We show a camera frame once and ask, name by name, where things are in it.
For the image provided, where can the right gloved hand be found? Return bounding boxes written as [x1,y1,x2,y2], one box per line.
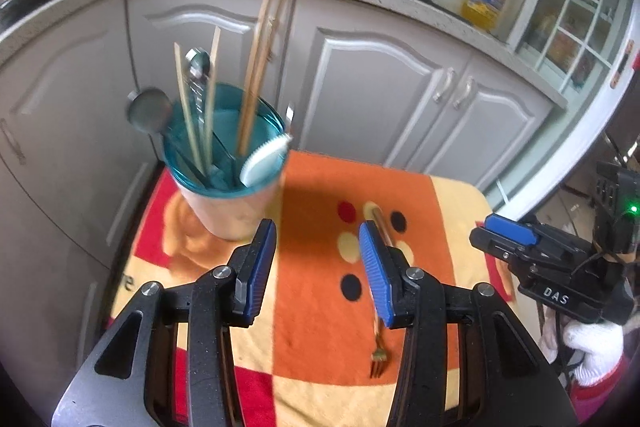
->
[538,308,624,387]

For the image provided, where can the gold fork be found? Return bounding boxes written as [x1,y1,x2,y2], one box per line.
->
[369,207,390,378]

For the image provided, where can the brown wooden chopstick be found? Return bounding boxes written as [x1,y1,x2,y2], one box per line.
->
[235,0,271,155]
[240,0,284,157]

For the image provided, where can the steel spoon in cup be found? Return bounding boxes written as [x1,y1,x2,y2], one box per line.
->
[186,48,216,166]

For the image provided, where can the teal rim utensil cup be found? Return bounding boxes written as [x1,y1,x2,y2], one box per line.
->
[163,83,291,241]

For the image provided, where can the glass door cabinet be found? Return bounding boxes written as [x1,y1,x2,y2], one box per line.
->
[516,0,634,94]

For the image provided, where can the white ceramic spoon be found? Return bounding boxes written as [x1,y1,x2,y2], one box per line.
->
[238,132,294,188]

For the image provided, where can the large steel spoon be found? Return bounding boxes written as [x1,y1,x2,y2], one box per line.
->
[124,86,212,188]

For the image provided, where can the pink sleeve forearm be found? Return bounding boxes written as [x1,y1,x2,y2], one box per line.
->
[570,355,629,424]

